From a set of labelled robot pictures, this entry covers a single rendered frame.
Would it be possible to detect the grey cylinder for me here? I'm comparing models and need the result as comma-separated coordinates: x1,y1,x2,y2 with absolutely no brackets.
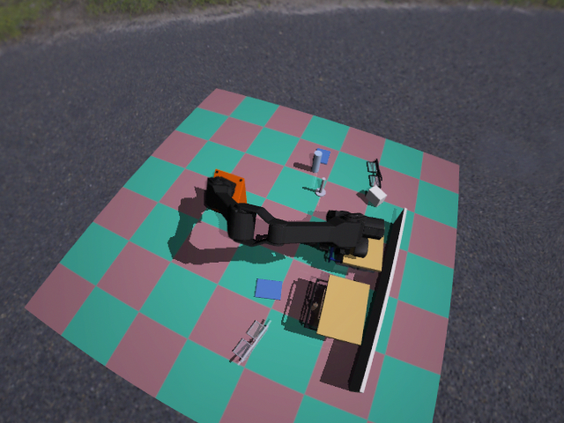
312,151,322,173

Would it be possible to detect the light grey flat panel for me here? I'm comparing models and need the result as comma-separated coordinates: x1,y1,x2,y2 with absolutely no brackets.
349,208,407,393

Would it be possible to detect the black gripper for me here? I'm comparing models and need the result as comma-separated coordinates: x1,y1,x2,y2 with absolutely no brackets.
305,237,369,258

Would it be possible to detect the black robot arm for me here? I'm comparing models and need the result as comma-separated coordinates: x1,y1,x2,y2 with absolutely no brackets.
205,176,385,249

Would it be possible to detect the blue flat slab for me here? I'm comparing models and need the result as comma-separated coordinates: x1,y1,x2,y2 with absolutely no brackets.
256,278,283,300
316,148,330,165

